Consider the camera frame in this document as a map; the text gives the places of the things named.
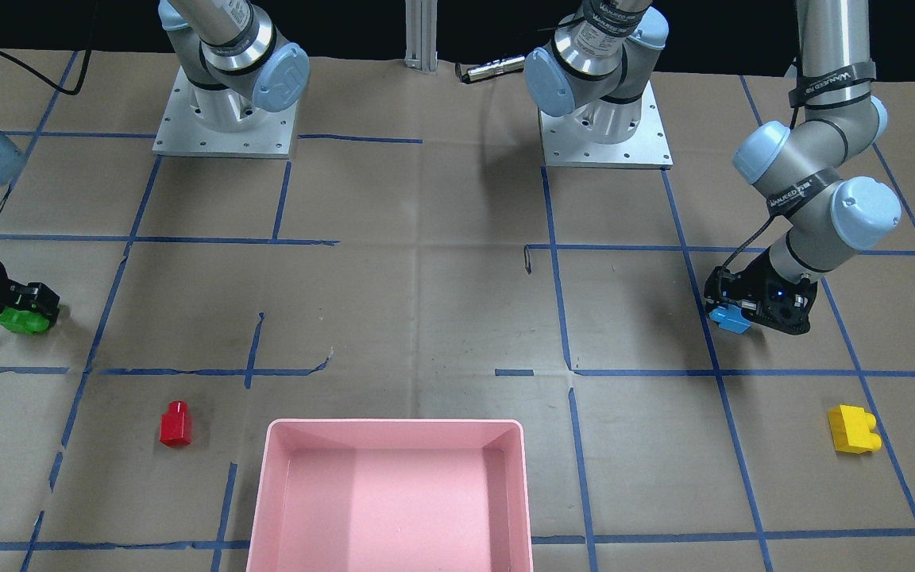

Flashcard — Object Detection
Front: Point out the red block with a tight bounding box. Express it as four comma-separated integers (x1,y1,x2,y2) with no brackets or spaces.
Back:
159,400,192,448

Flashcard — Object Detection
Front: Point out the third arm gripper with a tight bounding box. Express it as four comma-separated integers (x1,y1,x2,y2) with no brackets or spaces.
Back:
702,265,817,334

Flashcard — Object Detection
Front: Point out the green block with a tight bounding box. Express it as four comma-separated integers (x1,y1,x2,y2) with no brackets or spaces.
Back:
0,307,53,334

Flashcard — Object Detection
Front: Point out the pink plastic box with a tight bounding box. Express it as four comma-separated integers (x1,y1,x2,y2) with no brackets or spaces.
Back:
247,419,534,571

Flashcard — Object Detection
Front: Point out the yellow block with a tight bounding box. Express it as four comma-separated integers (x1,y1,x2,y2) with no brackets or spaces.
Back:
828,404,883,454

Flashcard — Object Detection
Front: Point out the metal cylinder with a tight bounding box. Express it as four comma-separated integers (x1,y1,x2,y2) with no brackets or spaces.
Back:
454,55,526,86

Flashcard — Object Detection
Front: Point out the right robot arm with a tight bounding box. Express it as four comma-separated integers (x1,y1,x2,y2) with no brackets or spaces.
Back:
0,1,310,334

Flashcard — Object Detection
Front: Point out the blue block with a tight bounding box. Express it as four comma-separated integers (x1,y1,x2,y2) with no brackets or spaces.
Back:
708,304,751,334

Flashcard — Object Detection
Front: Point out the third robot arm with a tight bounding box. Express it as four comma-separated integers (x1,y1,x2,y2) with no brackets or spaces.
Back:
702,1,903,334

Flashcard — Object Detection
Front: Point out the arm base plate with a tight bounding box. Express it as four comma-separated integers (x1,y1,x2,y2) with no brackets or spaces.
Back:
539,83,674,169
152,69,300,160

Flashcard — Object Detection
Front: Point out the aluminium frame post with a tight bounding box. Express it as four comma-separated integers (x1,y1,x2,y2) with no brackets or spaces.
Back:
403,0,438,75

